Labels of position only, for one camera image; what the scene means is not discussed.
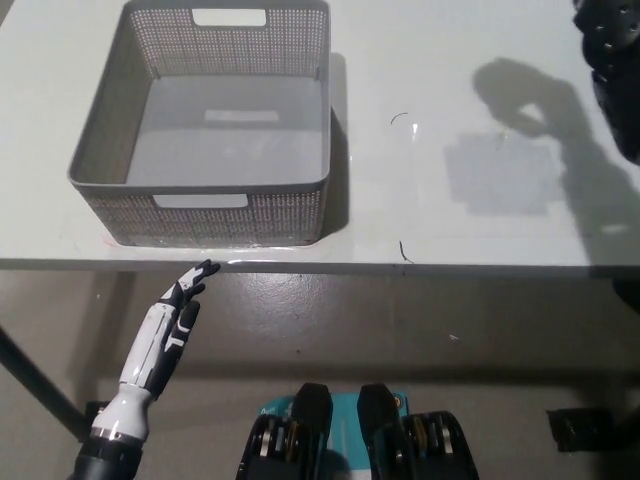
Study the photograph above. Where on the grey perforated plastic basket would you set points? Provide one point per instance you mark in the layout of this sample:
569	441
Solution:
225	145

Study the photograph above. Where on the black teal robot body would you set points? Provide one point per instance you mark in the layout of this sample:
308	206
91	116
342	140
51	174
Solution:
360	445

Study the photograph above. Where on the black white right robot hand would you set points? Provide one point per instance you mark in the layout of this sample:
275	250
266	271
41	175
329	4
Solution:
612	35

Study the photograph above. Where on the clear tape patch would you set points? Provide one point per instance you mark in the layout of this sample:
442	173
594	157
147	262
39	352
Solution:
500	175

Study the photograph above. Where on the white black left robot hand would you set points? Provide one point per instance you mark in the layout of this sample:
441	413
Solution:
150	345

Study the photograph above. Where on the black table leg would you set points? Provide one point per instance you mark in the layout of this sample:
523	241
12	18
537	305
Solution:
40	380

